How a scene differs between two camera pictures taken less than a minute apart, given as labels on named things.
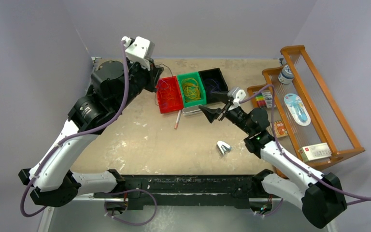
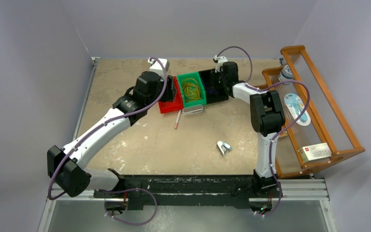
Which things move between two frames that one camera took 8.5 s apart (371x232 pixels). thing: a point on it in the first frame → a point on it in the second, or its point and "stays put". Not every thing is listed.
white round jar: x=286 y=76 stays put
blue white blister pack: x=297 y=108 stays put
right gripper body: x=237 y=116 → x=221 y=79
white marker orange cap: x=176 y=124 stays put
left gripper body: x=139 y=78 → x=167 y=95
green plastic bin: x=192 y=89 stays put
